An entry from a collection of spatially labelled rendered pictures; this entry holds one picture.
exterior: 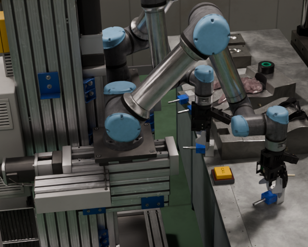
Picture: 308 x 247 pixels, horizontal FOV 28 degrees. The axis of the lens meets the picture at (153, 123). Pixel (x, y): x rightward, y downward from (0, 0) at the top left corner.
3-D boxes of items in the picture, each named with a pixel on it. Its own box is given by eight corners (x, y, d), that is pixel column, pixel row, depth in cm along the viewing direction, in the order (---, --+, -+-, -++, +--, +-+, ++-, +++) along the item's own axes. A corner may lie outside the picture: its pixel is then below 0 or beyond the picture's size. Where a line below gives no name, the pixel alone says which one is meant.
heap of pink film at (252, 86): (221, 106, 285) (221, 91, 281) (203, 90, 299) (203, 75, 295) (269, 94, 293) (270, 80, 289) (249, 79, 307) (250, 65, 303)
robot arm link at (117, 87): (137, 107, 228) (135, 74, 221) (139, 126, 217) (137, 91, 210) (105, 109, 228) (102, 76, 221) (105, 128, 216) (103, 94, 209)
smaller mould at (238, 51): (214, 70, 331) (214, 58, 328) (209, 58, 344) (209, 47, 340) (250, 67, 333) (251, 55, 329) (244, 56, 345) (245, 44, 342)
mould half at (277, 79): (201, 126, 281) (201, 105, 275) (177, 101, 302) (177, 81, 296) (294, 103, 297) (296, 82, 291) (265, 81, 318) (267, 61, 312)
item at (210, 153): (182, 156, 260) (182, 145, 257) (182, 149, 264) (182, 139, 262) (213, 156, 259) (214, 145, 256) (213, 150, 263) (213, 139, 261)
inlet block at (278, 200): (257, 213, 226) (258, 202, 223) (248, 207, 229) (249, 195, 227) (284, 201, 232) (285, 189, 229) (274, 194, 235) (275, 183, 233)
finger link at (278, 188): (269, 202, 226) (267, 179, 223) (281, 196, 229) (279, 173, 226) (275, 204, 224) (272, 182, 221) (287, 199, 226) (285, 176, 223)
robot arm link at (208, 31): (123, 130, 219) (231, 19, 201) (125, 153, 206) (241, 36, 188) (97, 111, 214) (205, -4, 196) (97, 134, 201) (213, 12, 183)
